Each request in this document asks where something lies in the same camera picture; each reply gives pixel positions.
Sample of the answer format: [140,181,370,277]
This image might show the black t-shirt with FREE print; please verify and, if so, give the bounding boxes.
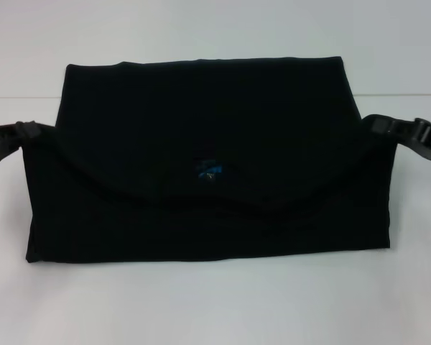
[23,55,398,267]

